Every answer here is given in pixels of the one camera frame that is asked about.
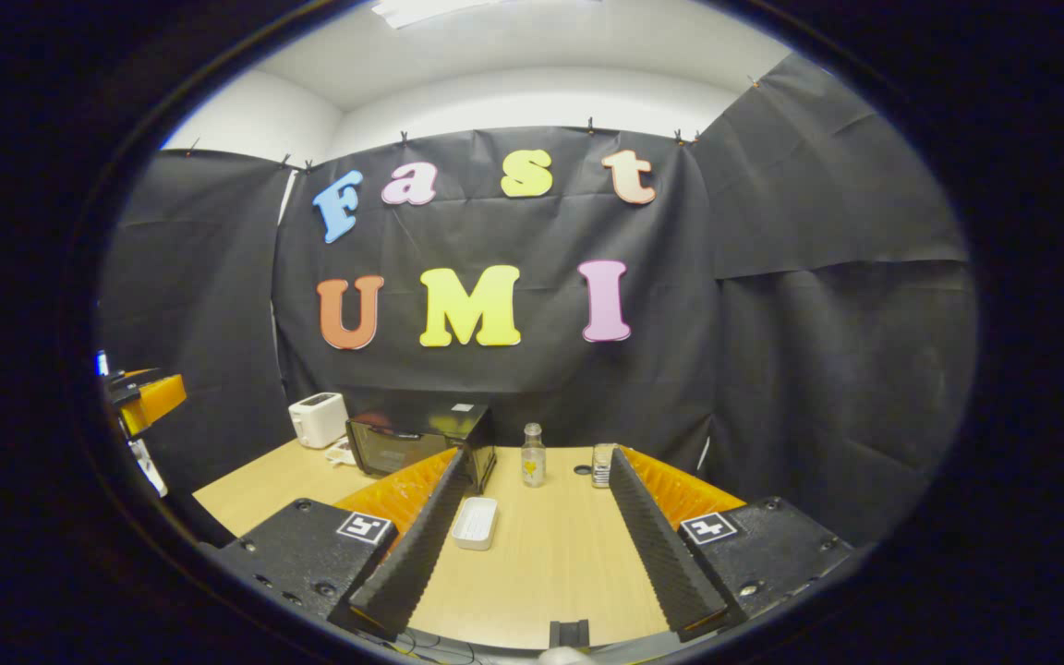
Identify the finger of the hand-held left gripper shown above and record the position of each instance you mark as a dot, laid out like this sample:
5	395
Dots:
158	399

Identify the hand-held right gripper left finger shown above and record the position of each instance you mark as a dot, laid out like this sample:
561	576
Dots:
417	554

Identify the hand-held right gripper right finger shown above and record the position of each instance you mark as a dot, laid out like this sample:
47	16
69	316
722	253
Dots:
661	554

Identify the black electric oven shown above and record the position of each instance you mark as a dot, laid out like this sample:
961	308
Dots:
458	425

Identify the white rectangular tray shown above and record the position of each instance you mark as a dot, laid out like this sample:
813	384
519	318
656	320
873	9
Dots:
476	523

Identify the clear glass bottle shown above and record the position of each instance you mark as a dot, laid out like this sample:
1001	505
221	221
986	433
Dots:
533	462

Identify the white toaster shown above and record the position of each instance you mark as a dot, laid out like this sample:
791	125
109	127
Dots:
317	420

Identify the black backdrop cloth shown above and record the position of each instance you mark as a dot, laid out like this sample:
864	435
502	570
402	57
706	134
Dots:
772	323

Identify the ceiling light panel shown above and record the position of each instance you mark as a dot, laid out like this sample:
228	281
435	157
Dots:
430	11

